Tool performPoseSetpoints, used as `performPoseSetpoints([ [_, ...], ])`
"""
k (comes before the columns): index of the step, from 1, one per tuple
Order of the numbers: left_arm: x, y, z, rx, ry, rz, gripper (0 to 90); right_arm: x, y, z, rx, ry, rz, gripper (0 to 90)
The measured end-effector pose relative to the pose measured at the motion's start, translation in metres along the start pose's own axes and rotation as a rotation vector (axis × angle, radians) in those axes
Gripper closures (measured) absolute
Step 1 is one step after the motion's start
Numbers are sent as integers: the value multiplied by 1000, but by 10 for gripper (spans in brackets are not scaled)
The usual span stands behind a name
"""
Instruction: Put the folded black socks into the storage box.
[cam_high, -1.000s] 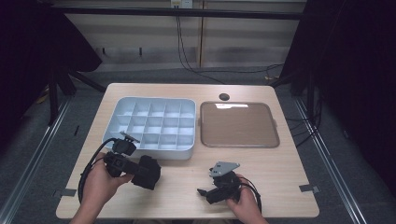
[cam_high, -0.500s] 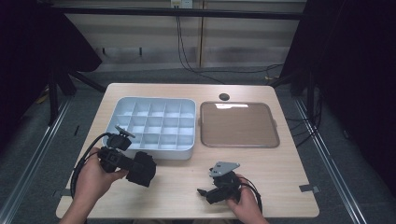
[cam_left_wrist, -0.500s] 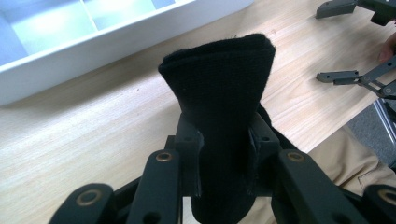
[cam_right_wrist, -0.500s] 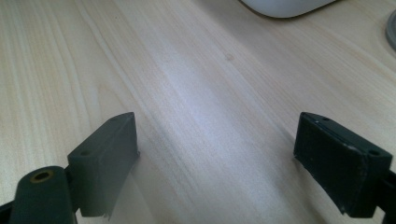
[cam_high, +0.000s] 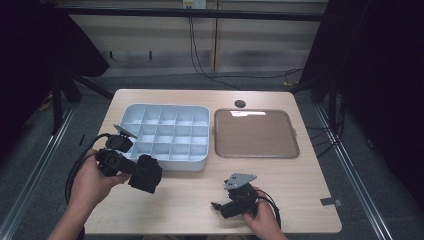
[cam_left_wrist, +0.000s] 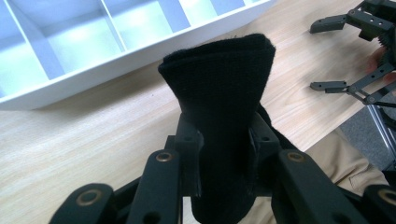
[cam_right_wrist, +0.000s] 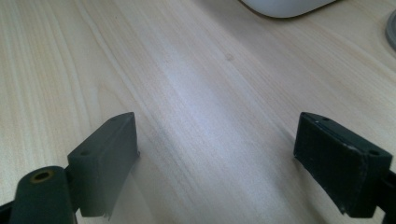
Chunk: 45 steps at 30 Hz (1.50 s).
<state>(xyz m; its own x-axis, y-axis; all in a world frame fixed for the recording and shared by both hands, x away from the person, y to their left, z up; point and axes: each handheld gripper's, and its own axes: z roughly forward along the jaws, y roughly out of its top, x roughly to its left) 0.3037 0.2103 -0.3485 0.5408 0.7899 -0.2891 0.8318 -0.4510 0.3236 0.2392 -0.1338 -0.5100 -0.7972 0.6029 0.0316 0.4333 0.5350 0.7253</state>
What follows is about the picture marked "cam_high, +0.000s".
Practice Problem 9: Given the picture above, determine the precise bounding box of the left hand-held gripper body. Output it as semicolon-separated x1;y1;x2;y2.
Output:
95;123;138;178

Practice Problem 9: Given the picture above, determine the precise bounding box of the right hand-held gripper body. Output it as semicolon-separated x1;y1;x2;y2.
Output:
220;172;259;220

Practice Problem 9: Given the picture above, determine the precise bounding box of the black sock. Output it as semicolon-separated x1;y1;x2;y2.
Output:
128;154;164;195

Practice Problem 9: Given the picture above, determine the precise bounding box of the pale blue divided storage box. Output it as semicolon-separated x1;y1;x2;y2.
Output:
118;103;211;172

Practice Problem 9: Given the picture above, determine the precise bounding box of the person's right hand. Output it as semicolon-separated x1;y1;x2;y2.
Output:
242;187;284;236

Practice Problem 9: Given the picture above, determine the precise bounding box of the person's left hand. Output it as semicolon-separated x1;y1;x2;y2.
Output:
68;148;131;214

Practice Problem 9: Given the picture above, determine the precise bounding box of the brown square tray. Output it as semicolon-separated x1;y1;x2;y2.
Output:
213;108;300;159

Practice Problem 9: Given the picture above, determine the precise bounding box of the black metal stand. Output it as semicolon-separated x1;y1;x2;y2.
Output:
289;73;338;131
50;73;115;135

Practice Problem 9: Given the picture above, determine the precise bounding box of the black curtain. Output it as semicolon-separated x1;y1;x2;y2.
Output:
0;0;111;164
299;0;424;209

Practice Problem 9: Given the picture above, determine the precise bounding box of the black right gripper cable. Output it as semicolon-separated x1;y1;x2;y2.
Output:
255;188;282;230

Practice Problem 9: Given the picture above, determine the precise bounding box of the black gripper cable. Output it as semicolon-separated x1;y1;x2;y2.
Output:
64;132;112;205
255;188;282;230

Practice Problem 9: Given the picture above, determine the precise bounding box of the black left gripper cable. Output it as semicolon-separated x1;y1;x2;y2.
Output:
64;132;112;205

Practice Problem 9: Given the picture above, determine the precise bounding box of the metal floor rail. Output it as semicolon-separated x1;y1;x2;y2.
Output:
314;104;394;240
0;106;77;240

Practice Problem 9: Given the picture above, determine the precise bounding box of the bundle of black floor cables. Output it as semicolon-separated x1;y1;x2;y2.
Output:
306;93;346;160

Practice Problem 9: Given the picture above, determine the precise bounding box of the black hanging wall cable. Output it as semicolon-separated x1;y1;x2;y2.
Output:
188;16;244;91

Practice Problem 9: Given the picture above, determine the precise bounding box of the black horizontal frame bar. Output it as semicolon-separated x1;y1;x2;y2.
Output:
53;6;329;23

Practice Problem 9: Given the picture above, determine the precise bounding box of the white wall power outlet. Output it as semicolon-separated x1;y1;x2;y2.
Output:
182;0;208;10

